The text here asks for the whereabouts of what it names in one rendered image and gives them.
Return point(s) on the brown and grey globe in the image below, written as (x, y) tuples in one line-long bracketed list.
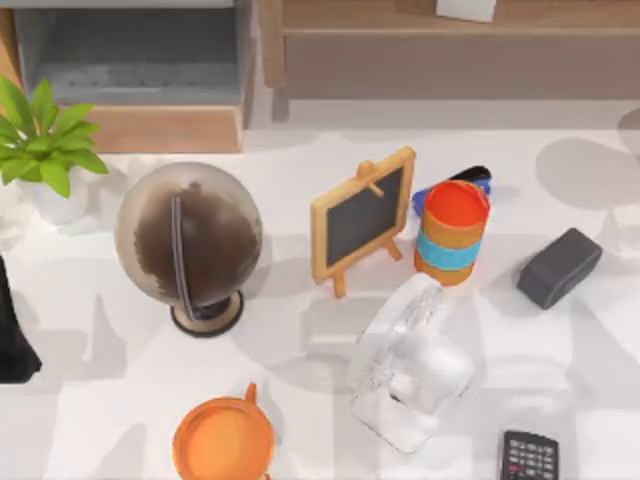
[(187, 235)]

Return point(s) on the orange cup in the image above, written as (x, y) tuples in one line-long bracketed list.
[(222, 440)]

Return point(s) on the white desk fan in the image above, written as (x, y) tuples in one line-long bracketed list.
[(415, 360)]

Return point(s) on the blue and black stapler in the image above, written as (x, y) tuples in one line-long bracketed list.
[(475, 176)]

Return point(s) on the wooden open shelf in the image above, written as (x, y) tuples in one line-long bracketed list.
[(450, 50)]

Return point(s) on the wooden framed blackboard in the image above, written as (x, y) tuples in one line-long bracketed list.
[(357, 220)]

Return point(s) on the green plant in white pot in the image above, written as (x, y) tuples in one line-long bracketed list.
[(42, 145)]

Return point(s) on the pale wooden drawer front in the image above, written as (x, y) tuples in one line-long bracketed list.
[(165, 128)]

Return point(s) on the black calculator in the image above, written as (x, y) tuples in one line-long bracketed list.
[(530, 456)]

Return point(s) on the dark grey rounded box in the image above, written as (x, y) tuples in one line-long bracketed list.
[(560, 267)]

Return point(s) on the white box on shelf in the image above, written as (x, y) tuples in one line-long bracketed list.
[(466, 9)]

